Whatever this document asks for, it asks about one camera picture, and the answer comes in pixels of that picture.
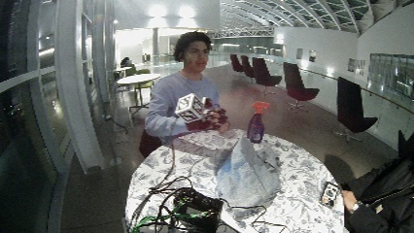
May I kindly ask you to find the black electronics box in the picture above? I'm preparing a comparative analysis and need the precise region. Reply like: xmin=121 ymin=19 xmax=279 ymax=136
xmin=171 ymin=186 xmax=224 ymax=233

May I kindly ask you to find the white column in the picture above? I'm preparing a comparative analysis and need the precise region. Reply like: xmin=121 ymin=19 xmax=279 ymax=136
xmin=53 ymin=0 xmax=106 ymax=175

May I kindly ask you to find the black floor cable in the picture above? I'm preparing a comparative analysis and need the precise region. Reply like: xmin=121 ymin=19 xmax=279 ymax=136
xmin=103 ymin=115 xmax=130 ymax=135

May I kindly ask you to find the the person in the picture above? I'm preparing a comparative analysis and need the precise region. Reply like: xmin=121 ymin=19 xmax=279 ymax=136
xmin=143 ymin=31 xmax=232 ymax=147

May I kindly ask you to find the round white table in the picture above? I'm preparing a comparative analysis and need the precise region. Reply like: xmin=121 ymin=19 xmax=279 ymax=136
xmin=114 ymin=73 xmax=160 ymax=117

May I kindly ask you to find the glass wall panel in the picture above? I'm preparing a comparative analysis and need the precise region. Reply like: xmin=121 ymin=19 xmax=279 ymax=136
xmin=367 ymin=52 xmax=414 ymax=100

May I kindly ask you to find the dark red chair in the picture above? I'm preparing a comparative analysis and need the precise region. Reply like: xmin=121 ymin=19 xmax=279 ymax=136
xmin=228 ymin=53 xmax=244 ymax=74
xmin=239 ymin=54 xmax=255 ymax=80
xmin=282 ymin=61 xmax=320 ymax=111
xmin=137 ymin=128 xmax=163 ymax=159
xmin=251 ymin=56 xmax=283 ymax=96
xmin=331 ymin=76 xmax=379 ymax=144

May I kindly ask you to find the purple spray bottle orange trigger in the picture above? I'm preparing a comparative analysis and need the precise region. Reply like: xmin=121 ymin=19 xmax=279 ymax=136
xmin=246 ymin=101 xmax=271 ymax=145

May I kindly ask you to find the wristwatch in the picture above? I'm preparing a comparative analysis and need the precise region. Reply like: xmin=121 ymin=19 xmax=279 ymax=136
xmin=347 ymin=201 xmax=363 ymax=214

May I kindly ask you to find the floral tablecloth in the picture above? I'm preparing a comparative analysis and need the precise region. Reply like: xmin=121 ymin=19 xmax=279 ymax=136
xmin=123 ymin=128 xmax=348 ymax=233

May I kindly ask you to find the green cable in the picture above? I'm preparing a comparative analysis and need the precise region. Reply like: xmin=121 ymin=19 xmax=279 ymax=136
xmin=130 ymin=209 xmax=208 ymax=233

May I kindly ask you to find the thin black cable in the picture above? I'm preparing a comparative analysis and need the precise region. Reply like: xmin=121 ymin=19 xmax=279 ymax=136
xmin=220 ymin=198 xmax=290 ymax=231

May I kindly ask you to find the smartphone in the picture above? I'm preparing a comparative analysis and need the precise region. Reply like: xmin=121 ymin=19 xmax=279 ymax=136
xmin=318 ymin=181 xmax=342 ymax=209

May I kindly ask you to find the grey cloth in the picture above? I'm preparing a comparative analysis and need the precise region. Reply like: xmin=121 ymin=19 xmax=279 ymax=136
xmin=214 ymin=137 xmax=282 ymax=209

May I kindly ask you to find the white marker cube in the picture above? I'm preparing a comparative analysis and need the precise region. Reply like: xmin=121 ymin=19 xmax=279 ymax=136
xmin=172 ymin=92 xmax=207 ymax=124

